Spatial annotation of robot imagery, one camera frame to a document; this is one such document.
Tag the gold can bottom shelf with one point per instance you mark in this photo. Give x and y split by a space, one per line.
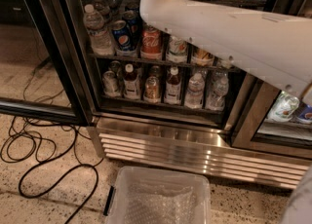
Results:
152 89

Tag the silver can bottom shelf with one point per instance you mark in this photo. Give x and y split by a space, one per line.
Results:
111 84

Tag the brown tea bottle right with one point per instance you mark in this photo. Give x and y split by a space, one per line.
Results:
173 87

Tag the brown tea bottle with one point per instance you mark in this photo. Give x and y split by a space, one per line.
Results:
131 83
173 87

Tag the red coca cola can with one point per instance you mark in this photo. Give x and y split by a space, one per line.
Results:
151 40

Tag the water bottle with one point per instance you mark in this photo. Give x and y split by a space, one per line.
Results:
216 96
195 92

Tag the blue pepsi can front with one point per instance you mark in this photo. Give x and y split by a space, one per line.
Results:
122 35

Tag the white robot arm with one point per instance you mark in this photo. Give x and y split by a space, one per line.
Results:
275 49

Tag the blue pepsi can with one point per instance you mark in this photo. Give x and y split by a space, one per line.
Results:
122 35
132 20

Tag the brown tea bottle left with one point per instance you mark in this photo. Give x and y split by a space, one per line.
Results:
131 83

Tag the open glass fridge door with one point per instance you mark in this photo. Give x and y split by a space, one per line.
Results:
39 66

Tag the white green soda can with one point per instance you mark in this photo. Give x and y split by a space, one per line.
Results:
177 46

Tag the gold orange soda can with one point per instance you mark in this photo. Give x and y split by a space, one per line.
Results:
203 55

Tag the water bottle bottom left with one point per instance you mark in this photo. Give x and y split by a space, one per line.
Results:
195 92

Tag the clear plastic storage bin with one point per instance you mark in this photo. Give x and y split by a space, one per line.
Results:
117 201

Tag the pepsi can right compartment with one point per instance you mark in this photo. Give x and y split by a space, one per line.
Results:
304 114

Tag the bubble wrap sheet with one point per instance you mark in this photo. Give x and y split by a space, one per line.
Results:
160 204

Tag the white can right compartment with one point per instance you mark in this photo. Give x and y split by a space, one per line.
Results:
283 108

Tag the blue pepsi can behind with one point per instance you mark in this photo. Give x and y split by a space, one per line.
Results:
132 20

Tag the water bottle bottom right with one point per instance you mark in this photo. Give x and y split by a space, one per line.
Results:
216 96

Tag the stainless steel display fridge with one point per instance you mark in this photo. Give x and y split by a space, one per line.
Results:
176 136

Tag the clear water bottle middle shelf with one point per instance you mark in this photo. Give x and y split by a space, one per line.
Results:
98 32

